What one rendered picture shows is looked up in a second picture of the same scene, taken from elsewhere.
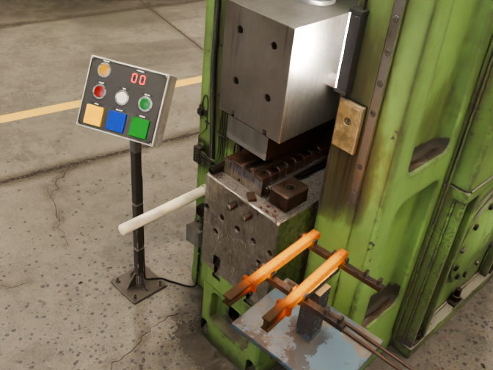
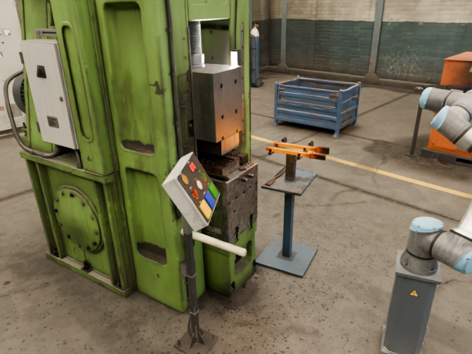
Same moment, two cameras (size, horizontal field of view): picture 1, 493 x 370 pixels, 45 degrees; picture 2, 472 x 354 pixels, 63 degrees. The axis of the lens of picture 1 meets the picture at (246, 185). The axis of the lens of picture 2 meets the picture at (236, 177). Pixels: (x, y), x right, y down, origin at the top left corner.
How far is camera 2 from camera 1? 311 cm
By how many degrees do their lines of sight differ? 83
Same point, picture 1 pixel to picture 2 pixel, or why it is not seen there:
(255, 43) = (228, 87)
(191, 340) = (237, 300)
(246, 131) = (230, 140)
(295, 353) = (303, 180)
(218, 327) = (239, 272)
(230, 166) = (225, 170)
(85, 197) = not seen: outside the picture
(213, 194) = (232, 189)
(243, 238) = (246, 193)
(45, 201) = not seen: outside the picture
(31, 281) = not seen: outside the picture
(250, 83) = (229, 111)
